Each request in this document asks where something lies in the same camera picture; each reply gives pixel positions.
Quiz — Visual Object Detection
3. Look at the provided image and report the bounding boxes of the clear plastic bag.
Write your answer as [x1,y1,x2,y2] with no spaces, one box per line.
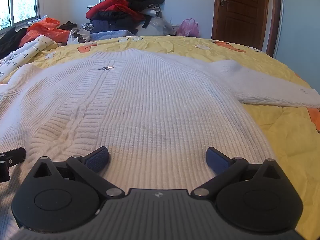
[149,16,176,36]

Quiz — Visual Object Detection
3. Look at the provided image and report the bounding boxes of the window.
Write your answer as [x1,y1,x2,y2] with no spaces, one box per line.
[0,0,42,30]

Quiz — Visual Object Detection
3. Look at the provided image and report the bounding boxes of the black cloth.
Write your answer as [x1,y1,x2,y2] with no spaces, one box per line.
[0,27,28,59]

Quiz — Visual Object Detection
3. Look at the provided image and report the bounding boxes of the brown wooden door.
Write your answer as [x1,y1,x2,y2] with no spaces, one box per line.
[211,0,269,52]

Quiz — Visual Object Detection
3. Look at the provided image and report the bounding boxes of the light blue knitted cloth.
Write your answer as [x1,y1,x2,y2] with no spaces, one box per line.
[89,30,136,41]

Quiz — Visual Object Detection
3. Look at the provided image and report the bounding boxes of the white plastic bag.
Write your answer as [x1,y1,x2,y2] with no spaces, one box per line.
[67,27,91,46]

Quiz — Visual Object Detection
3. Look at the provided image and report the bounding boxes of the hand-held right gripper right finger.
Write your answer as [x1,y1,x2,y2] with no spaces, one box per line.
[190,147,288,201]

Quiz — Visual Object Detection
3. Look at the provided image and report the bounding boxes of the white printed blanket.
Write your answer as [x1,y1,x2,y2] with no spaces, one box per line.
[0,34,62,84]

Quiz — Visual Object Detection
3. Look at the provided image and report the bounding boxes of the yellow printed bedspread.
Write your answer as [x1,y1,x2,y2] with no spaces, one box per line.
[0,35,320,240]

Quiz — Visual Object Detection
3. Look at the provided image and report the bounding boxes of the dark navy garment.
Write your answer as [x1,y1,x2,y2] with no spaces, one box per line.
[90,10,147,34]

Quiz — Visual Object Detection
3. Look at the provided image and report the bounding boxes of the white knit sweater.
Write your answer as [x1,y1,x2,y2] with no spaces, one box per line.
[0,48,320,240]

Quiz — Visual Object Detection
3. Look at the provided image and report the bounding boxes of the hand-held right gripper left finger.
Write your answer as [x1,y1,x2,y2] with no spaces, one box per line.
[26,146,125,201]

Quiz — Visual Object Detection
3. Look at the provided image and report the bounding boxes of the wooden door frame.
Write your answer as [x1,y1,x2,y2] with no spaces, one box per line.
[264,0,283,57]

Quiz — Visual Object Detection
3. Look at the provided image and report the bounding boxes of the orange cloth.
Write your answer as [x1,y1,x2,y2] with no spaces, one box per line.
[19,17,71,47]

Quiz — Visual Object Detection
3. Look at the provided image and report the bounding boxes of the pink plastic bag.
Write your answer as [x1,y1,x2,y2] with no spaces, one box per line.
[175,18,200,38]

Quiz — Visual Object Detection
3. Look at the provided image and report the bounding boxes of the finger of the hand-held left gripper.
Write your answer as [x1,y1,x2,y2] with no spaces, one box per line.
[0,148,27,182]

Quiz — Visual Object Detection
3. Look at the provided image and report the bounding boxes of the dark brown cloth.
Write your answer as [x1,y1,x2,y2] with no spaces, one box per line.
[59,21,78,32]

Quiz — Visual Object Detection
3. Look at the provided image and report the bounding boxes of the red garment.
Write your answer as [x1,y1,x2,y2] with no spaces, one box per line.
[86,0,146,22]

